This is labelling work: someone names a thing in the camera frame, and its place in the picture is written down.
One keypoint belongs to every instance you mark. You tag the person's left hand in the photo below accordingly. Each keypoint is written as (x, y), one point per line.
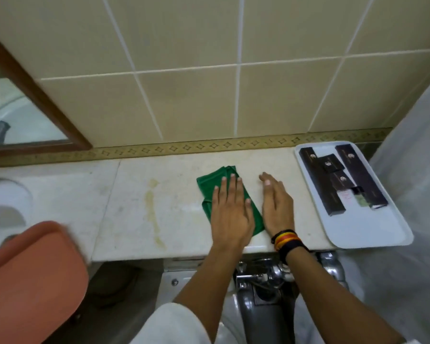
(233, 218)

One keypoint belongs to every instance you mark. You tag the person's right hand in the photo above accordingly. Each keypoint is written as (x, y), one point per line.
(279, 211)

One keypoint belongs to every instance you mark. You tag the person's left thumb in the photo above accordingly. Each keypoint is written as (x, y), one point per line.
(248, 210)

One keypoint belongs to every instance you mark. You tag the person's right thumb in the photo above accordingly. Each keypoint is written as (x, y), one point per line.
(267, 191)

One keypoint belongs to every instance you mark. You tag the person's left little finger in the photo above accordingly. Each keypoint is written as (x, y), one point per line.
(216, 198)

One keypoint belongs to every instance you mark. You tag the person's left middle finger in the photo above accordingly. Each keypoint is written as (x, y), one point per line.
(232, 188)

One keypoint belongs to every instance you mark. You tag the green cleaning cloth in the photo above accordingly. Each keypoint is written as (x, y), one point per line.
(208, 182)

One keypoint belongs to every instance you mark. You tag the person's right forearm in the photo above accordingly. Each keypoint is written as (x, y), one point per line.
(337, 300)

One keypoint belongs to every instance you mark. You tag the person's left forearm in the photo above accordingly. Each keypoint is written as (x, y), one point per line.
(208, 279)

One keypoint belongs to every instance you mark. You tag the striped thread wristband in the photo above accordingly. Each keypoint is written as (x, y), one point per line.
(285, 237)

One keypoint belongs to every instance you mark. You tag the long black toiletry box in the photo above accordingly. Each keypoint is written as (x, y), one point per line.
(365, 175)
(317, 182)

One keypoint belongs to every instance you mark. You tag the black wristband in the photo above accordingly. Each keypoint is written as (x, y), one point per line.
(293, 248)

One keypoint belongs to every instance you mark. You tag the chrome flush valve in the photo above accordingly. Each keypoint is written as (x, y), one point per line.
(263, 275)

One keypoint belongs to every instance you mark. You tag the small square black box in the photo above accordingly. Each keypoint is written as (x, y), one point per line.
(330, 163)

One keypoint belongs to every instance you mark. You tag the medium black toiletry box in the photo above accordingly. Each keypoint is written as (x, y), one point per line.
(344, 179)

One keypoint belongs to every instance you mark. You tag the small clear sachet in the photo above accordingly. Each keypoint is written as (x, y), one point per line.
(360, 197)

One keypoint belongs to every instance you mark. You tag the chrome pipe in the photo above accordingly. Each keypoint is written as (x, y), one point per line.
(331, 268)

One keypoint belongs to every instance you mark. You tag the white plastic tray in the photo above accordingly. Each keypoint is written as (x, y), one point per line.
(365, 225)

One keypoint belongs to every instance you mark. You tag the white sleeve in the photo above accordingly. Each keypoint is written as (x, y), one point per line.
(172, 326)

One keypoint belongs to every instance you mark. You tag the white shower curtain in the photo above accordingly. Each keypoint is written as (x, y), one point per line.
(412, 168)

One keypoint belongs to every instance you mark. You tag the orange plastic tray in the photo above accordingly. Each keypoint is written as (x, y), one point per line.
(32, 283)

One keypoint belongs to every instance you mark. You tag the wooden framed mirror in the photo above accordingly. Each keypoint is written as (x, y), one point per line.
(39, 100)

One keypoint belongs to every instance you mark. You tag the white ceramic sink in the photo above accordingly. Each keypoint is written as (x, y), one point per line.
(3, 207)

